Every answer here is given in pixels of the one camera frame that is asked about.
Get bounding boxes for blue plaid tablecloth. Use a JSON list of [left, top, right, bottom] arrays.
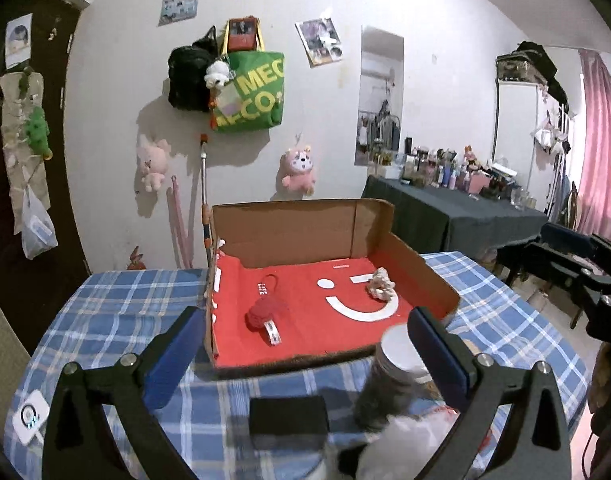
[[4, 251, 589, 480]]

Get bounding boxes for blue wall poster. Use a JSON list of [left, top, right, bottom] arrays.
[[159, 0, 200, 27]]

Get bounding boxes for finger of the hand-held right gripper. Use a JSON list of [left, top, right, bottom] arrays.
[[540, 222, 607, 262], [523, 242, 602, 291]]

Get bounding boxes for dark brown door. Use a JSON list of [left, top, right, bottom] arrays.
[[0, 0, 94, 356]]

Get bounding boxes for pink plush bear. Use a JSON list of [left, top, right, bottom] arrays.
[[280, 146, 317, 196]]

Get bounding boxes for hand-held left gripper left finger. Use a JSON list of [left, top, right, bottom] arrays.
[[42, 305, 209, 480]]

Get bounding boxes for black rectangular block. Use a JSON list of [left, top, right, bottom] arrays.
[[249, 395, 330, 453]]

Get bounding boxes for pink sticks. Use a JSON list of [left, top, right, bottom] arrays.
[[166, 175, 192, 268]]

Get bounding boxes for group of bottles and cosmetics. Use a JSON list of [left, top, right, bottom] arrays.
[[370, 135, 536, 208]]

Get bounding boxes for cardboard box with red lining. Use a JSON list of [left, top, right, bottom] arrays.
[[204, 198, 461, 381]]

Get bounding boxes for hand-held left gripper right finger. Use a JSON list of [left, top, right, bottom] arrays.
[[407, 306, 572, 480]]

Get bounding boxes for metal mop pole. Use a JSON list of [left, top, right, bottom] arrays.
[[200, 133, 212, 266]]

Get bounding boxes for white plastic bag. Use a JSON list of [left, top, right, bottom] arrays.
[[20, 183, 59, 261]]

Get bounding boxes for black backpack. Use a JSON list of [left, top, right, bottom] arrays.
[[167, 25, 219, 113]]

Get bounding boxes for table with dark cloth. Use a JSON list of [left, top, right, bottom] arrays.
[[361, 174, 549, 261]]

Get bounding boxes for paper picture on door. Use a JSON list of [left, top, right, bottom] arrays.
[[4, 12, 34, 68]]

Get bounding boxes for clear jar with silver lid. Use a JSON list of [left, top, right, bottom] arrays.
[[353, 324, 433, 433]]

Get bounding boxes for white wardrobe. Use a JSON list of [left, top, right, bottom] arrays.
[[493, 80, 539, 191]]

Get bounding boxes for green plush toy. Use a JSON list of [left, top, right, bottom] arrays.
[[26, 107, 52, 161]]

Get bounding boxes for photo wall poster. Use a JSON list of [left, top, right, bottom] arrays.
[[294, 16, 344, 68]]

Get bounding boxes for pink plush bunny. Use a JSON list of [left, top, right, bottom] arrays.
[[137, 135, 170, 193]]

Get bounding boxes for clothes rack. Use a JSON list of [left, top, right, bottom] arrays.
[[533, 85, 586, 226]]

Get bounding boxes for white square device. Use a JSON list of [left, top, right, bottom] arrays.
[[13, 390, 49, 446]]

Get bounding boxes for green tote bag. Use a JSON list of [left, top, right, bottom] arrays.
[[210, 50, 286, 134]]

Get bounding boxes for knitted yarn ball with loop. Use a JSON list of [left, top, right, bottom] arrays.
[[244, 274, 289, 347]]

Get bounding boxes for black bag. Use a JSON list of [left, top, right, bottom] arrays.
[[495, 40, 559, 83]]

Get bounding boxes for white plush dog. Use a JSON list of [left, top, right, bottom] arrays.
[[204, 59, 231, 91]]

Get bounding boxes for red bag with yellow straps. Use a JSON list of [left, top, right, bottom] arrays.
[[226, 17, 265, 53]]

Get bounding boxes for black chair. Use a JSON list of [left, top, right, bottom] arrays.
[[494, 245, 536, 286]]

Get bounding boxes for beige hanging organizer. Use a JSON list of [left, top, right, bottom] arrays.
[[0, 67, 51, 211]]

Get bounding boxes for wall mirror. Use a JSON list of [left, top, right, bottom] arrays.
[[354, 24, 405, 168]]

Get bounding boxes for white mesh bath loofah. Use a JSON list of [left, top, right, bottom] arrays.
[[355, 407, 459, 480]]

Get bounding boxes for pink curtain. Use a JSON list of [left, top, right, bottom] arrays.
[[578, 49, 611, 248]]

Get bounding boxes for white knotted rope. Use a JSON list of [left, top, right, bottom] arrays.
[[367, 267, 393, 301]]

